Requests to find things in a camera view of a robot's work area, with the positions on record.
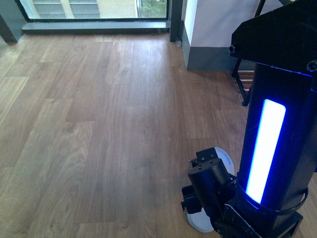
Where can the black metal shoe rack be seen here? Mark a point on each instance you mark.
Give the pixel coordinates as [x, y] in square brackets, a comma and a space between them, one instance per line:
[244, 82]

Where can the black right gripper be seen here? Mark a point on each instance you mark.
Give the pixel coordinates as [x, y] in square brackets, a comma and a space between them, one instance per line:
[279, 153]

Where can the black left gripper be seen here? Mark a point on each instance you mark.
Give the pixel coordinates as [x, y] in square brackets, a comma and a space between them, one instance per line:
[208, 183]

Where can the light blue slipper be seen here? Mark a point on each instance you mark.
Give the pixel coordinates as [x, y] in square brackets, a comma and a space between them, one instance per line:
[213, 193]

